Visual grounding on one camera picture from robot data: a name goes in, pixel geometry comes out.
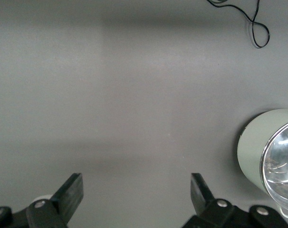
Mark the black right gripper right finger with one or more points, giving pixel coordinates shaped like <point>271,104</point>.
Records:
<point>201,197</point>

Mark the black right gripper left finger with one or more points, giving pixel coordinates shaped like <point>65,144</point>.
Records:
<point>70,197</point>

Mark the glass lid with steel rim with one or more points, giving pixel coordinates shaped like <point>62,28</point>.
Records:
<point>284,161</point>

